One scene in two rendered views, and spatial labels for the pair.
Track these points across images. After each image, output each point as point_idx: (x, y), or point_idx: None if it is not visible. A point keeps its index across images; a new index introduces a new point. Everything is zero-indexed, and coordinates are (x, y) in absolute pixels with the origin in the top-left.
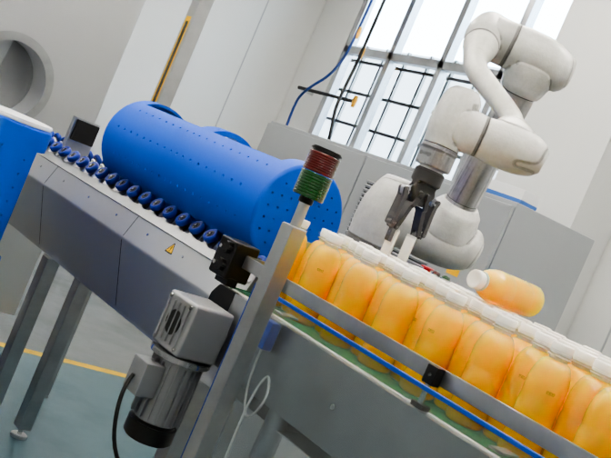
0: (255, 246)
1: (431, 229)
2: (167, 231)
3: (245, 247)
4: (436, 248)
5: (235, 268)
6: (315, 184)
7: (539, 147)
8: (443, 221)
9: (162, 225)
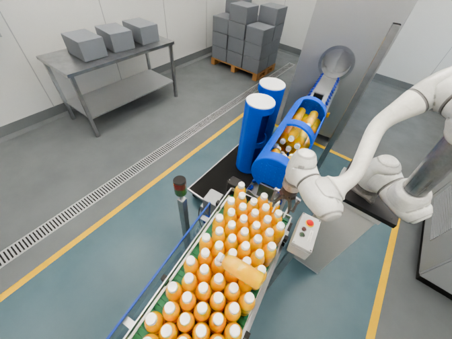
0: (255, 180)
1: (387, 194)
2: None
3: (230, 184)
4: (388, 205)
5: (229, 189)
6: (174, 190)
7: (321, 210)
8: (393, 194)
9: None
